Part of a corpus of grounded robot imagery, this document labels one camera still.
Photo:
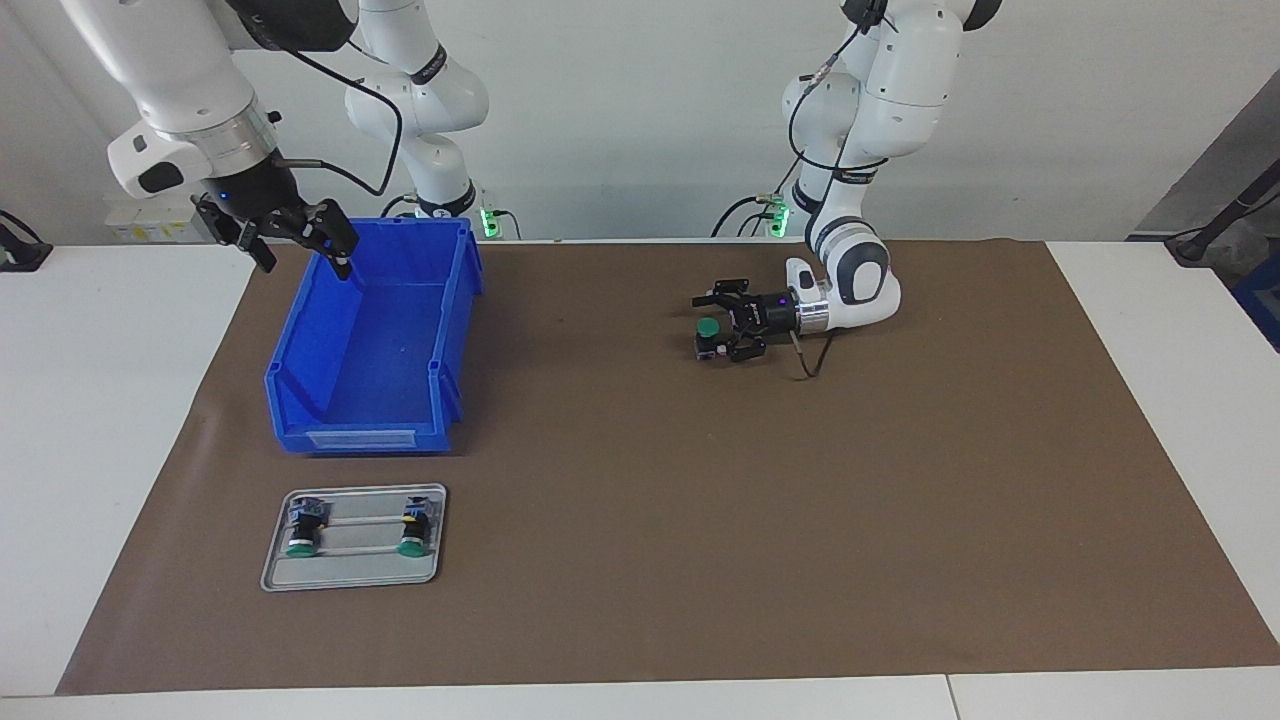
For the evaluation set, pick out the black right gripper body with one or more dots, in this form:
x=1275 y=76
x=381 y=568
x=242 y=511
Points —
x=250 y=190

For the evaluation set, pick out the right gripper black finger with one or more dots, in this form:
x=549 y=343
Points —
x=235 y=228
x=332 y=230

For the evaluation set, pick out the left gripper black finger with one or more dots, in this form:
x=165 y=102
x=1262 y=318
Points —
x=748 y=347
x=725 y=292

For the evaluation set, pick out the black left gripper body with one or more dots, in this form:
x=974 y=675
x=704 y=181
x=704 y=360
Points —
x=775 y=310

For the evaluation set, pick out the green push button switch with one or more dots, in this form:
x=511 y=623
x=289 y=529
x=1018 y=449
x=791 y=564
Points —
x=412 y=530
x=303 y=530
x=708 y=327

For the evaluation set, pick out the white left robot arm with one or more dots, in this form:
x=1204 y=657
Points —
x=905 y=90

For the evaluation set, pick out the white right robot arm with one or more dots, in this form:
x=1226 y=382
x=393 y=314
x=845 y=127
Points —
x=180 y=70

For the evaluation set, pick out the green lit base connector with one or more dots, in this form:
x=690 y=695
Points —
x=490 y=220
x=778 y=220

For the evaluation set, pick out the white socket box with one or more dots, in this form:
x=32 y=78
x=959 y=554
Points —
x=140 y=215

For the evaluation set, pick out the blue plastic storage bin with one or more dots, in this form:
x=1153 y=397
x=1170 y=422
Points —
x=380 y=350

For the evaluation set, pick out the brown paper table mat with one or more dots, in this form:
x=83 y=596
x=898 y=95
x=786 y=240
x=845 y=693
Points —
x=700 y=500

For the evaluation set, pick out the silver metal tray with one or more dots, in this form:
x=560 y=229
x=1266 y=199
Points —
x=350 y=570

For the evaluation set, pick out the black stand pole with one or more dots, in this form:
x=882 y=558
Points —
x=1235 y=205

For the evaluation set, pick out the blue crate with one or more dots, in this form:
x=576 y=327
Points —
x=1265 y=300

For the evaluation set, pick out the black clamp mount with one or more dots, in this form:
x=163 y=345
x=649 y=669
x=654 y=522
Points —
x=25 y=255

